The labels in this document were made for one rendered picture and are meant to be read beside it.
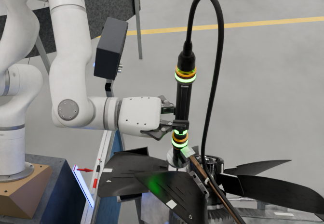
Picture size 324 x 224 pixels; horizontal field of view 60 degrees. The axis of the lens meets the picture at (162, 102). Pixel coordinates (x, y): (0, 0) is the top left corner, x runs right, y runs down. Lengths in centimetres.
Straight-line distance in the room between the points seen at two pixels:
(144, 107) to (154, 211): 53
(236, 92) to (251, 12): 155
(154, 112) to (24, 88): 61
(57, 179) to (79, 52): 75
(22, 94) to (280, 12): 366
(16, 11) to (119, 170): 60
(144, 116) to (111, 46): 73
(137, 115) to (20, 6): 50
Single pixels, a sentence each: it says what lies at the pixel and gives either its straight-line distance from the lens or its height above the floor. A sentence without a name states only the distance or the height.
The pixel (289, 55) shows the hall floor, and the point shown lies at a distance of 355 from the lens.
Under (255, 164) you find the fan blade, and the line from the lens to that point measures 109.
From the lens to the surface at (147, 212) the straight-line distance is 116.
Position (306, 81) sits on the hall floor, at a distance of 329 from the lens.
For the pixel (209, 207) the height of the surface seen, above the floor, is 119.
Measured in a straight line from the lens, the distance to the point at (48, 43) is 252.
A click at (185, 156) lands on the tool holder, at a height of 140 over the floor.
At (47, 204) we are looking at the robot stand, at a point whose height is 93.
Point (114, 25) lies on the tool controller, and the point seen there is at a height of 124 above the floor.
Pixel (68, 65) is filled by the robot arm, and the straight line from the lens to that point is 66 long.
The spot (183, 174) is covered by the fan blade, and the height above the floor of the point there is 132.
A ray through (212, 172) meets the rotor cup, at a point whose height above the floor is 125.
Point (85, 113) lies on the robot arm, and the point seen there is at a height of 158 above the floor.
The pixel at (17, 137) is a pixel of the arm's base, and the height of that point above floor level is 118.
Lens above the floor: 206
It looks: 49 degrees down
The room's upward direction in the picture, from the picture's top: straight up
